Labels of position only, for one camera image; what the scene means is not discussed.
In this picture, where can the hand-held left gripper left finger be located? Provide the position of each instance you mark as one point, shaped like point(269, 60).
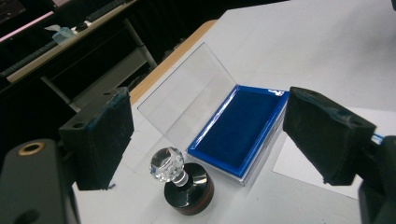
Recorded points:
point(99, 143)

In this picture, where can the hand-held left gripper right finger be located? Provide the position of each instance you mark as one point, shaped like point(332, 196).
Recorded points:
point(327, 137)

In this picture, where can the stamp with crystal knob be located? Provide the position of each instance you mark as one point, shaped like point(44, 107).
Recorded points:
point(166, 165)

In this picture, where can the blue ink pad clear-lid box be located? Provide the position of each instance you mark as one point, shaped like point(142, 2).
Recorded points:
point(239, 130)

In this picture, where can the black round stamp base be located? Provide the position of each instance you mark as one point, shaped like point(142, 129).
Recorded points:
point(191, 196)

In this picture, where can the white paper sheet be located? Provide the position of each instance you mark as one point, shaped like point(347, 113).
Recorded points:
point(305, 165)

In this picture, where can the large white board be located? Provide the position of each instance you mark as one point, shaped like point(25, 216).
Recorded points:
point(311, 46)

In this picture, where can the pale blue plastic packet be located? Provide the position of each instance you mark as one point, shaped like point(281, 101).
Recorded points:
point(62, 34)

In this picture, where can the wooden table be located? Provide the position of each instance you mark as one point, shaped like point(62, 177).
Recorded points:
point(174, 56)

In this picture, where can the white metal-frame desk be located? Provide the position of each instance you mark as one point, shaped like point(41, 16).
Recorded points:
point(102, 81)

